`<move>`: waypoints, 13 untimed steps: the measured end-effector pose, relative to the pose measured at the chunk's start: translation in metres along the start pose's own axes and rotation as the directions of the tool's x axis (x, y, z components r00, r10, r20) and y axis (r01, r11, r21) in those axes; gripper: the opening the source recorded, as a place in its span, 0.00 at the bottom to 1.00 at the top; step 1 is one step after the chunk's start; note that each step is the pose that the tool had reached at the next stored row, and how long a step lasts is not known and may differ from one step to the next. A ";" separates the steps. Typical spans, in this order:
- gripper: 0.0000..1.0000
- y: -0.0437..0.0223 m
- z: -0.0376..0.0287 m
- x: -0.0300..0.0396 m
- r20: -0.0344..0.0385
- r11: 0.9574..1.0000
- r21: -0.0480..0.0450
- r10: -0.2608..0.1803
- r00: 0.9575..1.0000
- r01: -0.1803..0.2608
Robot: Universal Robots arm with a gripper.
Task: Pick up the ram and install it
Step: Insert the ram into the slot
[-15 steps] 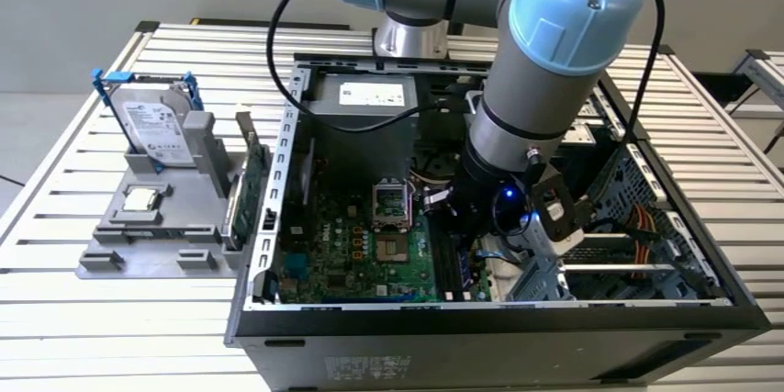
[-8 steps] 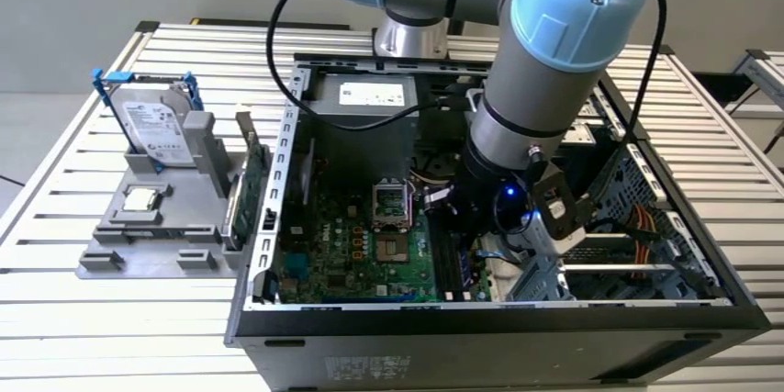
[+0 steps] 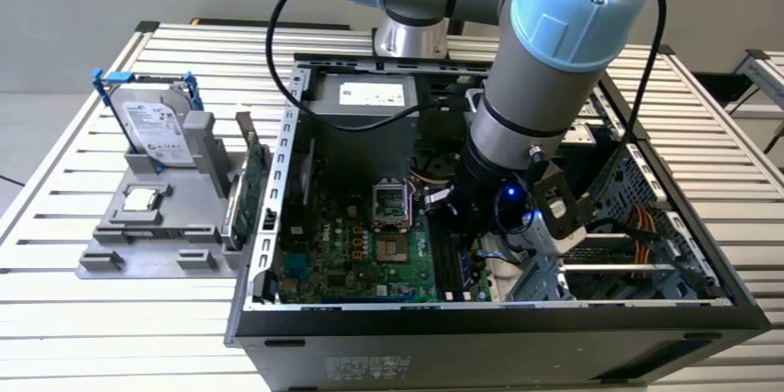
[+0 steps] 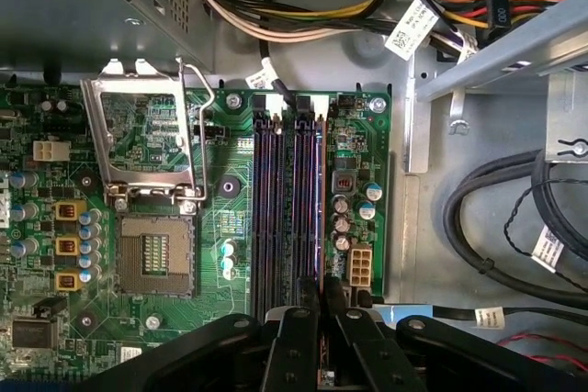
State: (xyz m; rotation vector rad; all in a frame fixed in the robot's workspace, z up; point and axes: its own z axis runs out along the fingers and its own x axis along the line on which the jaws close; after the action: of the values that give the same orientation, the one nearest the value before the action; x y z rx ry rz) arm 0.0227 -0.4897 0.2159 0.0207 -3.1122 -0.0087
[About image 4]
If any thick black cable loop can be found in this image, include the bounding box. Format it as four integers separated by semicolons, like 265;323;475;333
443;148;588;310

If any grey power supply unit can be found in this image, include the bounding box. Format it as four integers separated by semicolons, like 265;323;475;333
0;0;217;74

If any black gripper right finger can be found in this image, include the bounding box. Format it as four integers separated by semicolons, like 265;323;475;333
324;275;588;392

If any metal socket cover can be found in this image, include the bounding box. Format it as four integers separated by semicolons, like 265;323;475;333
80;57;208;203

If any CPU socket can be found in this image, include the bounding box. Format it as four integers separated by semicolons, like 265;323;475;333
114;215;197;299

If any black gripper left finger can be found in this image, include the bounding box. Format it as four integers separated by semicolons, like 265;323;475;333
85;275;322;392

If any green Dell motherboard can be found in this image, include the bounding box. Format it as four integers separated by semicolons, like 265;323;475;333
0;82;391;384

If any black cable with white label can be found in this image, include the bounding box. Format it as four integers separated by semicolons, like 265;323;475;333
245;0;302;108

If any black open PC case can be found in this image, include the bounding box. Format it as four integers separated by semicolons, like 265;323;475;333
0;0;588;392

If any RAM slot with black clips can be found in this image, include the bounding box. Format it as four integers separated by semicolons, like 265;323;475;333
251;94;270;315
292;94;313;283

